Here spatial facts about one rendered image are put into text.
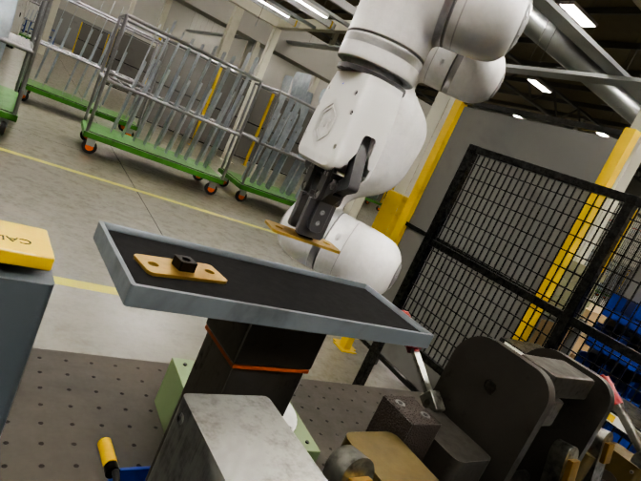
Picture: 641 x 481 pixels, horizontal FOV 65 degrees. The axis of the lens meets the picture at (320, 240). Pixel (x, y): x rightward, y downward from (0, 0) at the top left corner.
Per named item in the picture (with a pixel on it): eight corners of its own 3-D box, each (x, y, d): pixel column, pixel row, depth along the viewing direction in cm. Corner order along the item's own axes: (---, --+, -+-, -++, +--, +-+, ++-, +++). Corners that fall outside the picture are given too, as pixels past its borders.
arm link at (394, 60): (332, 30, 53) (320, 57, 53) (370, 27, 45) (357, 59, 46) (394, 66, 57) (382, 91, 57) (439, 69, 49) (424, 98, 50)
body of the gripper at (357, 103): (326, 52, 54) (285, 149, 56) (369, 52, 45) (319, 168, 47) (381, 82, 57) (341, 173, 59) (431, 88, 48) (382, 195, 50)
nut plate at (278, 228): (273, 232, 51) (278, 220, 51) (262, 220, 54) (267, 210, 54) (341, 255, 55) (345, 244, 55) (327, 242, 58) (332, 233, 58)
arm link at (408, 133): (340, 288, 86) (259, 242, 89) (347, 286, 98) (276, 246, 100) (484, 31, 85) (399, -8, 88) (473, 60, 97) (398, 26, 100)
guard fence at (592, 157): (467, 471, 282) (653, 137, 247) (451, 471, 274) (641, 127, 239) (346, 344, 390) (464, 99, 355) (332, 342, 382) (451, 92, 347)
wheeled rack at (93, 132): (76, 151, 625) (125, 11, 594) (75, 136, 708) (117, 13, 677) (217, 198, 723) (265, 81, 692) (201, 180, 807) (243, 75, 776)
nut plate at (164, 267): (148, 275, 42) (154, 262, 42) (131, 256, 45) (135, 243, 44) (228, 284, 48) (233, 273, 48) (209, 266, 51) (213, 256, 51)
